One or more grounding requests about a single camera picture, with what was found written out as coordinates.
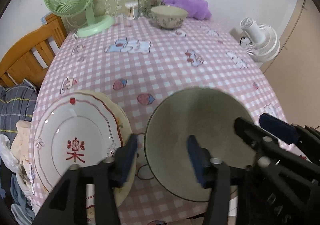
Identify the clear glass mug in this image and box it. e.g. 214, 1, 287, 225
137, 0, 153, 17

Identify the pink checked tablecloth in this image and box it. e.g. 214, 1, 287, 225
29, 14, 288, 225

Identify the large grey floral bowl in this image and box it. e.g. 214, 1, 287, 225
144, 87, 257, 202

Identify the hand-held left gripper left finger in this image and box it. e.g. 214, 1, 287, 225
32, 133, 138, 225

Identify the cotton swab box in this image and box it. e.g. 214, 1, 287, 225
124, 2, 139, 20

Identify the red print white plate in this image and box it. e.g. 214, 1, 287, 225
32, 91, 124, 194

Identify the blue plaid blanket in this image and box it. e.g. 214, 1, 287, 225
0, 78, 38, 141

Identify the white desk fan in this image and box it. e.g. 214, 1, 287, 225
240, 17, 280, 63

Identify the beige door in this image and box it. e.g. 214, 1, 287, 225
262, 0, 320, 128

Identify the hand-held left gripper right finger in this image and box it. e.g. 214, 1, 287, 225
187, 135, 231, 225

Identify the white plastic bag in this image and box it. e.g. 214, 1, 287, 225
0, 134, 23, 173

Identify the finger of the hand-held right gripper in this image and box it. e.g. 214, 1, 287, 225
259, 113, 320, 163
233, 116, 320, 183

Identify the cream cloth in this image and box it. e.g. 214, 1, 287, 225
11, 120, 33, 163

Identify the purple plush toy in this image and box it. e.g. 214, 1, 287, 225
162, 0, 212, 19

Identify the large yellow floral plate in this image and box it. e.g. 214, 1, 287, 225
82, 90, 138, 209

